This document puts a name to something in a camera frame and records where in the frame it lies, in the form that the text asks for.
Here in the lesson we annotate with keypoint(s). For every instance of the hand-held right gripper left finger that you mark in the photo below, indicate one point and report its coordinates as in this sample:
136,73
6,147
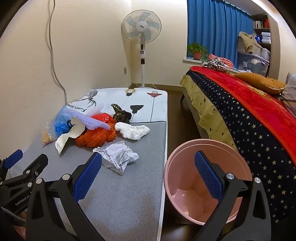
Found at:
89,177

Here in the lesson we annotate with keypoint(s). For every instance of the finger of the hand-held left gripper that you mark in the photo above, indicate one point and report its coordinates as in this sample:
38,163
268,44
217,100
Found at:
13,158
37,163

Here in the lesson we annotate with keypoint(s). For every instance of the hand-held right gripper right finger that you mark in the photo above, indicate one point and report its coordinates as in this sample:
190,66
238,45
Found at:
208,176

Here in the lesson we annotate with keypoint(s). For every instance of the pink trash bin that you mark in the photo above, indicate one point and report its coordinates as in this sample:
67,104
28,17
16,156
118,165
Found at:
182,185

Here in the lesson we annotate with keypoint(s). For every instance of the clear plastic wrapper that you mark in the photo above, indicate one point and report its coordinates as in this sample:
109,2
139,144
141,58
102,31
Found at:
47,136

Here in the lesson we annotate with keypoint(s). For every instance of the white torn paper sheet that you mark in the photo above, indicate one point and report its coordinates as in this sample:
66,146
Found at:
62,142

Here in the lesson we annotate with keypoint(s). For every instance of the printed paper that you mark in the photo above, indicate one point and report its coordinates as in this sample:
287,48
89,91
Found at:
115,156

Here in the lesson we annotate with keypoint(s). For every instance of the orange plastic bag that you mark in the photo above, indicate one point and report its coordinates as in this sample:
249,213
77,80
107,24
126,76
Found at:
94,136

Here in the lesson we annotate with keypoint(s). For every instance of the blue plastic bag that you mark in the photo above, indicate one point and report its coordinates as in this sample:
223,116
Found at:
61,125

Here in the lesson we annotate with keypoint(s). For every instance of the pale foam mesh sleeve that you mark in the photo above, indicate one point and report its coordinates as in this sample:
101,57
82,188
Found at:
92,122

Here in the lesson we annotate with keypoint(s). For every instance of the red plastic bag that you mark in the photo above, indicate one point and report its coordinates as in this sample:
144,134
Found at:
104,118

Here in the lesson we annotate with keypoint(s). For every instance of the white tissue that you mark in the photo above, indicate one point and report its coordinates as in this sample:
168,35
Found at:
131,131

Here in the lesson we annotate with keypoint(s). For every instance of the dark leopard print cloth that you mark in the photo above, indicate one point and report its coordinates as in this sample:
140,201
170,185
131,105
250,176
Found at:
122,117

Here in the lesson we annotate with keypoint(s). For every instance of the grey white printed mattress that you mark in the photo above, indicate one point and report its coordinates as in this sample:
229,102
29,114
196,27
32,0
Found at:
129,185

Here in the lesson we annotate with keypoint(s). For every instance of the navy star print quilt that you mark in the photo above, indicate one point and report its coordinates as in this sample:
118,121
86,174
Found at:
254,150

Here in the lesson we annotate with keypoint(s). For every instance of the yellow star print sheet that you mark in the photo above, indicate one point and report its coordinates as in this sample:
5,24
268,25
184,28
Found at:
203,102

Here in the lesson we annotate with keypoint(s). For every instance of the red blanket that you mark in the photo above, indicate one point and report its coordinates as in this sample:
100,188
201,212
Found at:
254,104

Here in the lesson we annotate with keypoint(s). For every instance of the orange pillow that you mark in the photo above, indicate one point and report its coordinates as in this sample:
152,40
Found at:
261,82

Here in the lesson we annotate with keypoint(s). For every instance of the pink folded cloth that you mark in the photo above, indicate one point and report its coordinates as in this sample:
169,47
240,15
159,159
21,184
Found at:
225,62

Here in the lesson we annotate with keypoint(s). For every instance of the plaid pillow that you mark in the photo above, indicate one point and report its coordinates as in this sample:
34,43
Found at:
290,92

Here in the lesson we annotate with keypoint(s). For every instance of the white window sill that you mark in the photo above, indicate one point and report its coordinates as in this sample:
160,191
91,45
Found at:
188,59

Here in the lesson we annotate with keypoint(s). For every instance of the clear plastic storage box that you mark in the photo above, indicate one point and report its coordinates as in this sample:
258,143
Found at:
254,67

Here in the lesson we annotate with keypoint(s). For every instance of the potted green plant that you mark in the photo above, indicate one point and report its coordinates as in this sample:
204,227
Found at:
197,54

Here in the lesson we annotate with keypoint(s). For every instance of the beige coat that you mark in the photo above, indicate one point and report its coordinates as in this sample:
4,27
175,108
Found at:
248,41

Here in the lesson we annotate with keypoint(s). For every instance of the blue curtain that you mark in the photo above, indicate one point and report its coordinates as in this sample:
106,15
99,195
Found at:
215,30

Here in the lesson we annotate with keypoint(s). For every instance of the wooden bookshelf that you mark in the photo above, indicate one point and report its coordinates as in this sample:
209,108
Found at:
262,29

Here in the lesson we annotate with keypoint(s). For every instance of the white standing fan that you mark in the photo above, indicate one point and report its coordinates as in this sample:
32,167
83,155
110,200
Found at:
141,25

